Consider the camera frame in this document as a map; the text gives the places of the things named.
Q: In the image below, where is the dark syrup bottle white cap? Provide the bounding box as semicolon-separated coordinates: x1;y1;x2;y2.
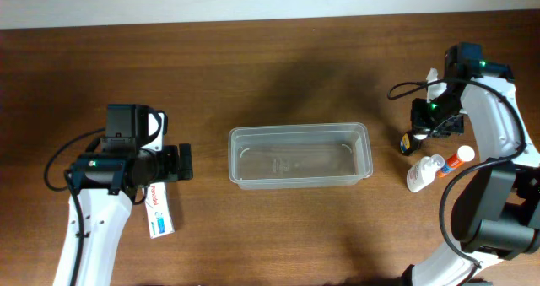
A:
399;131;427;156

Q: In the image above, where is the orange tube white cap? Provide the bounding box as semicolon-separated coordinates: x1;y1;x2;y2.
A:
436;145;476;178

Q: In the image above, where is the white pump lotion bottle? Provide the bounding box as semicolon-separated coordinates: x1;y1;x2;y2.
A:
406;154;445;192

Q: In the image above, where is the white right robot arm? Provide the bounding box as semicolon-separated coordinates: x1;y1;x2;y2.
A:
399;42;539;285

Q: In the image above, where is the clear plastic container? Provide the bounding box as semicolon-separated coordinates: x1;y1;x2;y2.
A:
228;122;374;190

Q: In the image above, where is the white Panadol medicine box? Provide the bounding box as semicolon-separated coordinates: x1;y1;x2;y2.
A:
144;182;175;239

